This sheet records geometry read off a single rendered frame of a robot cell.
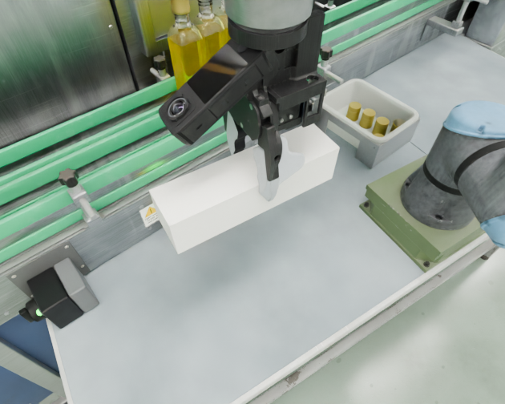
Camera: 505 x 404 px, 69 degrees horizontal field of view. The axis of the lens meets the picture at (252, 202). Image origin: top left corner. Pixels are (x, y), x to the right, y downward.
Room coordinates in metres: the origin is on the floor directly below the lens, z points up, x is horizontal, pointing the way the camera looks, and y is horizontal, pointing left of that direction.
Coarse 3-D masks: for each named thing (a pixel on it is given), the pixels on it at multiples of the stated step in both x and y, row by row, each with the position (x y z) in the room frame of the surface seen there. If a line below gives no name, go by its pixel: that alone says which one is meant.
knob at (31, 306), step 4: (32, 300) 0.27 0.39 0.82; (28, 304) 0.26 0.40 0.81; (32, 304) 0.26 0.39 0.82; (36, 304) 0.26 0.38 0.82; (24, 308) 0.26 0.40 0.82; (28, 308) 0.26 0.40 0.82; (32, 308) 0.26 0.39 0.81; (36, 308) 0.26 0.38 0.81; (20, 312) 0.25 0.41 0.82; (24, 312) 0.25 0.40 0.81; (28, 312) 0.25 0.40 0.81; (32, 312) 0.25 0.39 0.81; (24, 316) 0.25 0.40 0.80; (28, 316) 0.25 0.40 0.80; (32, 316) 0.24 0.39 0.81; (36, 316) 0.25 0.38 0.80; (40, 316) 0.25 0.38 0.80; (44, 316) 0.25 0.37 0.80; (28, 320) 0.24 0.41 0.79; (32, 320) 0.25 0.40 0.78; (36, 320) 0.24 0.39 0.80; (40, 320) 0.24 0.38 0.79
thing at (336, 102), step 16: (352, 80) 0.91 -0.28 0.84; (336, 96) 0.87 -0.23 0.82; (352, 96) 0.91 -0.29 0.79; (368, 96) 0.88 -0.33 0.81; (384, 96) 0.85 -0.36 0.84; (336, 112) 0.77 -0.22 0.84; (384, 112) 0.83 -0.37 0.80; (400, 112) 0.80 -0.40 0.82; (416, 112) 0.77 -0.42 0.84; (400, 128) 0.71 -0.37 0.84
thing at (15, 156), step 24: (360, 0) 1.14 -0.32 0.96; (384, 0) 1.23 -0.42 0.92; (336, 24) 1.09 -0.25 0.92; (144, 96) 0.68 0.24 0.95; (168, 96) 0.72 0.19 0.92; (72, 120) 0.59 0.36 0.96; (96, 120) 0.61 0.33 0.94; (120, 120) 0.64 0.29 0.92; (24, 144) 0.52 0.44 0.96; (48, 144) 0.54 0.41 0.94; (72, 144) 0.57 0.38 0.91; (0, 168) 0.49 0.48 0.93
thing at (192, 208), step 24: (288, 144) 0.36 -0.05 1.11; (312, 144) 0.36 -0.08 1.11; (336, 144) 0.36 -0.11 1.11; (216, 168) 0.32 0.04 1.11; (240, 168) 0.32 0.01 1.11; (312, 168) 0.33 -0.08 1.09; (168, 192) 0.28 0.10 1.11; (192, 192) 0.28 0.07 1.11; (216, 192) 0.28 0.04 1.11; (240, 192) 0.28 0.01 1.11; (288, 192) 0.31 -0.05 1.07; (168, 216) 0.24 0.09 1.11; (192, 216) 0.24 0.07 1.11; (216, 216) 0.26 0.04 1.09; (240, 216) 0.27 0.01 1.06; (192, 240) 0.24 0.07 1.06
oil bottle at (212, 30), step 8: (216, 16) 0.76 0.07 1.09; (200, 24) 0.74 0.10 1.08; (208, 24) 0.74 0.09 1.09; (216, 24) 0.75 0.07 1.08; (208, 32) 0.73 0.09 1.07; (216, 32) 0.74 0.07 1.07; (224, 32) 0.76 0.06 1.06; (208, 40) 0.73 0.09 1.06; (216, 40) 0.74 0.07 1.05; (224, 40) 0.75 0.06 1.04; (208, 48) 0.73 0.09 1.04; (216, 48) 0.74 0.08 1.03; (208, 56) 0.73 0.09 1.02
